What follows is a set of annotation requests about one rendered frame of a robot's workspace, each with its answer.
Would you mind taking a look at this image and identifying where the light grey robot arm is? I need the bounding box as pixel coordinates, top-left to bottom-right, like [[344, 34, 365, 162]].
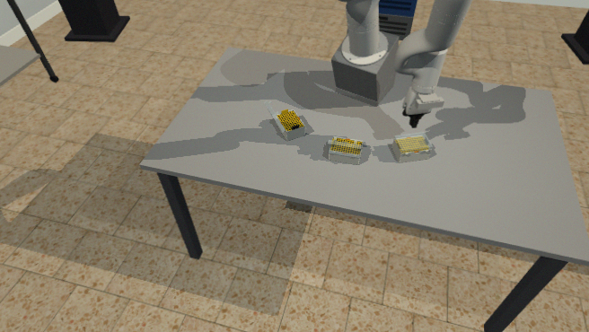
[[339, 0, 472, 109]]

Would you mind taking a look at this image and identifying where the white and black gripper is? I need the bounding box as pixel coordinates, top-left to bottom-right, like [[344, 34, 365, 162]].
[[402, 86, 432, 128]]

